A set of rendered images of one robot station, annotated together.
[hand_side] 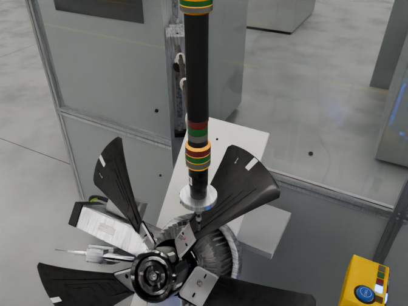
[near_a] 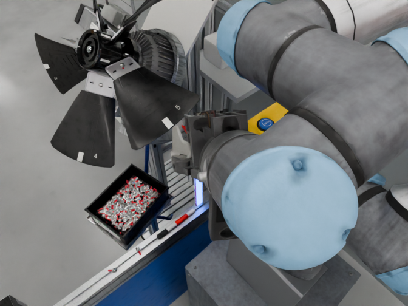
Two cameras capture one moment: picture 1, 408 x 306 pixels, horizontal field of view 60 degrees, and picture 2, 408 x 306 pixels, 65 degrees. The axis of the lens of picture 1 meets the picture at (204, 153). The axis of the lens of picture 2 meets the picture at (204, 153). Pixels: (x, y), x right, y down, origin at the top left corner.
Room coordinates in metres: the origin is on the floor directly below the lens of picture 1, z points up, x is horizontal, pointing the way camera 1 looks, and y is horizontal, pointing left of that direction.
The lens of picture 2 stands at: (-0.13, -0.50, 1.79)
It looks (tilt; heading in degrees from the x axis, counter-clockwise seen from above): 52 degrees down; 22
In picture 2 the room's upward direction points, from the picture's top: straight up
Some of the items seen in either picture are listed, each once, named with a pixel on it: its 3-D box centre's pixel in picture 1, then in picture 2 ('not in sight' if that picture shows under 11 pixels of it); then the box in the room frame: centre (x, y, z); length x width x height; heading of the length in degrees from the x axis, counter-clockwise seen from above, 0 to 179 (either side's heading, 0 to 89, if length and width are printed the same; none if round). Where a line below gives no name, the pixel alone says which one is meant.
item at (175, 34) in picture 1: (177, 42); not in sight; (1.11, 0.08, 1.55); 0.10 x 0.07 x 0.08; 7
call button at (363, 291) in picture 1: (365, 293); (266, 124); (0.54, -0.43, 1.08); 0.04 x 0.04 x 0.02
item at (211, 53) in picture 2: not in sight; (223, 45); (1.09, -0.10, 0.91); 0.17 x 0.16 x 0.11; 152
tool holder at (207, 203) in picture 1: (197, 175); not in sight; (0.50, 0.01, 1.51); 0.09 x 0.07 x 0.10; 7
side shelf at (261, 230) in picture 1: (240, 218); (229, 68); (1.03, -0.15, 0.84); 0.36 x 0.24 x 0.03; 62
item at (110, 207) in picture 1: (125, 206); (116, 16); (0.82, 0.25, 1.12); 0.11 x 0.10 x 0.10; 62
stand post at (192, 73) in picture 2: not in sight; (191, 127); (0.85, -0.03, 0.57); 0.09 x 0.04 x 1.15; 62
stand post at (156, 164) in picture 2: not in sight; (156, 165); (0.65, 0.08, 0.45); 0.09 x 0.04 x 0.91; 62
